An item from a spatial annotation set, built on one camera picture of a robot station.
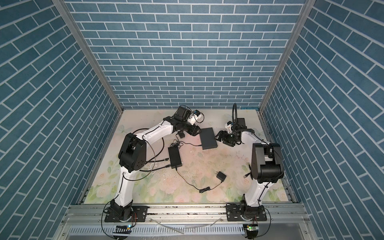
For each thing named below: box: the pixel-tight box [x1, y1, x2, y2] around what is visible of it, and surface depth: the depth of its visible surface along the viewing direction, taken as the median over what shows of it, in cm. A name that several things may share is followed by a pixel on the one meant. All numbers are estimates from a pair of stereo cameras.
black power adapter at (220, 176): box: [175, 168, 227, 194], surface depth 86 cm
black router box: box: [199, 127, 218, 150], surface depth 103 cm
